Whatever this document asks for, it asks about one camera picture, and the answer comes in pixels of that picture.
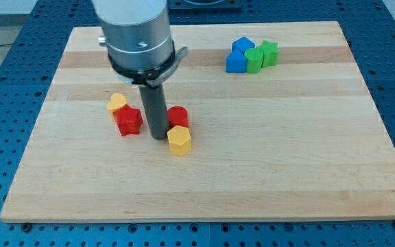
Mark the wooden board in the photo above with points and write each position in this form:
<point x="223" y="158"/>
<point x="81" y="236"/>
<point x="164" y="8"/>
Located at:
<point x="298" y="141"/>

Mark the black clamp ring mount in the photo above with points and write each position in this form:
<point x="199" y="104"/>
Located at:
<point x="153" y="77"/>

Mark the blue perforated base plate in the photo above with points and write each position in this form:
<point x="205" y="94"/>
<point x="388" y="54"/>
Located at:
<point x="32" y="60"/>

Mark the green star block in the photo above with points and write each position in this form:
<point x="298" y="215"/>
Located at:
<point x="270" y="53"/>

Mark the blue cube block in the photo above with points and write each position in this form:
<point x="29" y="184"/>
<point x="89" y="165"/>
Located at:
<point x="242" y="44"/>

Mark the yellow heart block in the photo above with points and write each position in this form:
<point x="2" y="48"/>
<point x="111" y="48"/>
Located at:
<point x="117" y="102"/>

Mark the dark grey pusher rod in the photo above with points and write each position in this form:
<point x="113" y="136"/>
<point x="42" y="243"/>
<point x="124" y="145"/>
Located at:
<point x="153" y="100"/>

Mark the red star block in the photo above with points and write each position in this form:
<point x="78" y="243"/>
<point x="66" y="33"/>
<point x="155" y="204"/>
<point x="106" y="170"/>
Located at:
<point x="128" y="120"/>

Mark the yellow hexagon block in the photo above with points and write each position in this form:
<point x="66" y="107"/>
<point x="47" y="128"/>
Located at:
<point x="179" y="138"/>

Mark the green cylinder block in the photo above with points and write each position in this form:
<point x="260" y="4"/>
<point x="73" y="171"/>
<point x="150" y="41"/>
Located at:
<point x="254" y="58"/>

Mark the red cylinder block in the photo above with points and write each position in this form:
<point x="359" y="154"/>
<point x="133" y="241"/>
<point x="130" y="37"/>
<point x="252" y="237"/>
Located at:
<point x="178" y="116"/>

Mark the blue triangle block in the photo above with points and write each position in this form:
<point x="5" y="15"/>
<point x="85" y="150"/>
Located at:
<point x="236" y="62"/>

